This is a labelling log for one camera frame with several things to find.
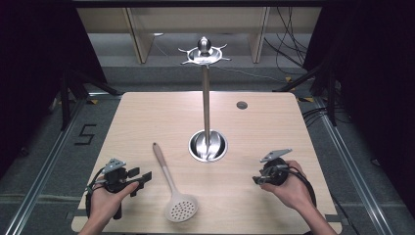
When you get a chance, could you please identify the light wooden shelf unit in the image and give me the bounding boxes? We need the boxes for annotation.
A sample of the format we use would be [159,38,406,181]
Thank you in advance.
[75,6,323,65]

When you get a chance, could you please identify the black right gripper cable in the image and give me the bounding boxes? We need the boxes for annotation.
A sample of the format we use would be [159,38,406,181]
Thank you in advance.
[285,165,318,209]

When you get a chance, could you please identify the aluminium floor rail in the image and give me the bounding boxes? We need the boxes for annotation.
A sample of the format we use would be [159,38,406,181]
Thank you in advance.
[295,96,397,235]
[4,91,122,235]

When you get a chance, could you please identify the person's left hand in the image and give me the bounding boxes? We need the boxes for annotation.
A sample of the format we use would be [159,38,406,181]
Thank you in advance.
[87,181,140,230]

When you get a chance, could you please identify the black curtain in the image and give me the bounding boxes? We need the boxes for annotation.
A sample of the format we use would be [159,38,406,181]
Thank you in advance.
[0,0,109,177]
[302,0,415,210]

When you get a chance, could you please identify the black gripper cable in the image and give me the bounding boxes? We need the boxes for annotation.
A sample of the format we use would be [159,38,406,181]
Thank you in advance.
[285,165,318,209]
[84,166,108,219]

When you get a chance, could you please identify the black tape floor marking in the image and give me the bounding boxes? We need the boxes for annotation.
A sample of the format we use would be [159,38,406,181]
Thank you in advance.
[73,123,98,147]

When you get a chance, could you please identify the black metal stand legs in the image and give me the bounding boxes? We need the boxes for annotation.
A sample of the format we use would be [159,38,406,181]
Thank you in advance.
[273,60,339,127]
[59,64,122,132]

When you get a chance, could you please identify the steel utensil hanging rack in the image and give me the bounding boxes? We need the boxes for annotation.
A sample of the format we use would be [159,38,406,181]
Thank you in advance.
[177,35,232,164]

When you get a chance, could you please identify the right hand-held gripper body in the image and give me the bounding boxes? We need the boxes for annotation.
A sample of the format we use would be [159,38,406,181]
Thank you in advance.
[257,148,294,187]

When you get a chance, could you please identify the black loose cables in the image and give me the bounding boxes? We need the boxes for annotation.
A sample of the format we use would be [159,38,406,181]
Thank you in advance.
[263,6,311,69]

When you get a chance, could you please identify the beige slotted spatula wooden handle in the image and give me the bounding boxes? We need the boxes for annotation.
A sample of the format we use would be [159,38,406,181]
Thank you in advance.
[152,142,200,224]

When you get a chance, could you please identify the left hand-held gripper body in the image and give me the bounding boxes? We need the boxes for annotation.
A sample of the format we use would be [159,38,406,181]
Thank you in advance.
[101,158,132,220]

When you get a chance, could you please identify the person's right hand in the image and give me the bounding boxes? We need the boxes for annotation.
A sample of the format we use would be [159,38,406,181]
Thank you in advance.
[259,160,315,213]

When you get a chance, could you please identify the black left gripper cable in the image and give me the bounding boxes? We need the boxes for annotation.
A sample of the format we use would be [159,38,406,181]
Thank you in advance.
[84,166,108,219]

